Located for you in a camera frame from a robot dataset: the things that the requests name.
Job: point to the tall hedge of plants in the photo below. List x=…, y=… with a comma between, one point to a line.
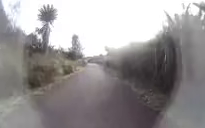
x=150, y=60

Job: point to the tall palm tree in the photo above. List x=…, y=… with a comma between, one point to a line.
x=46, y=23

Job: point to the dry grass verge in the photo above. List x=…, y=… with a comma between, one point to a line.
x=46, y=71

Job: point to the dark leafy tree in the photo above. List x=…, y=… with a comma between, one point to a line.
x=76, y=46

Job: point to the dirt roadside strip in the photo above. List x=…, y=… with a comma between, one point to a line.
x=150, y=96

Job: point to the grey asphalt road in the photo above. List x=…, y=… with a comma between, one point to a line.
x=90, y=100

